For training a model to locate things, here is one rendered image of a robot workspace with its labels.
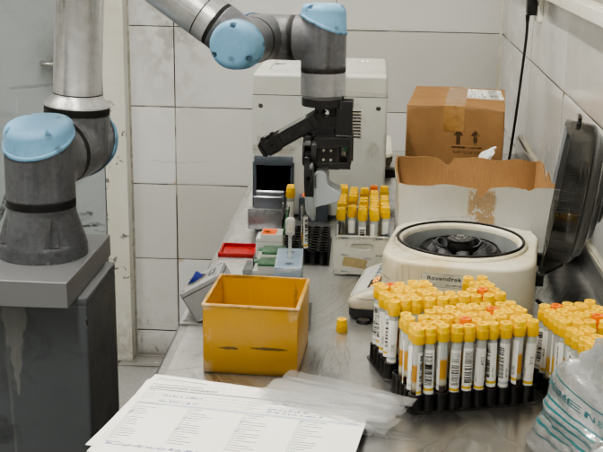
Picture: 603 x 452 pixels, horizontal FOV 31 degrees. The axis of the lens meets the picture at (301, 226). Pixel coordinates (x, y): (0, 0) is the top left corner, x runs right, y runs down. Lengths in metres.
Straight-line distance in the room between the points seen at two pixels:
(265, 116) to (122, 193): 1.47
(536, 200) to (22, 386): 0.94
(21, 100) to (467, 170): 1.87
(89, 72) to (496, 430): 0.97
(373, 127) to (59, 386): 0.82
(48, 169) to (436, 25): 1.94
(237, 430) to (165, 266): 2.46
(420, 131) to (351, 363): 1.16
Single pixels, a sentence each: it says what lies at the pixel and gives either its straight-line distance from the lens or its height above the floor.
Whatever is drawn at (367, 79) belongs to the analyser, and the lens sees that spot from 2.22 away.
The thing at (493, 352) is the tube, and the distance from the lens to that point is 1.42.
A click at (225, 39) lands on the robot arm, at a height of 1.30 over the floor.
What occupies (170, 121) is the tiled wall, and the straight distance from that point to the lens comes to 3.64.
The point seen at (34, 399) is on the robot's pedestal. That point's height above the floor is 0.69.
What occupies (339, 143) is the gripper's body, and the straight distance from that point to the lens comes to 1.82.
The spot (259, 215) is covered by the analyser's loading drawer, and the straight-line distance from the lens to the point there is 2.12.
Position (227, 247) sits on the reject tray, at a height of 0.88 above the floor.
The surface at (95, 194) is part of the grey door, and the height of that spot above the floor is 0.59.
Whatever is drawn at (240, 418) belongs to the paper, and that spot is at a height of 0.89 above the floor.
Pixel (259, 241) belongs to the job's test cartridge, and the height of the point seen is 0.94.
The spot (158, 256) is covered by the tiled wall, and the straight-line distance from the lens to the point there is 3.76.
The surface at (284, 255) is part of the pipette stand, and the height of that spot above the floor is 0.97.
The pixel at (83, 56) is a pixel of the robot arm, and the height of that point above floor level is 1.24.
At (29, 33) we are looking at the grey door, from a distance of 3.65.
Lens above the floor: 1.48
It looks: 16 degrees down
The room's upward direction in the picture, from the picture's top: 1 degrees clockwise
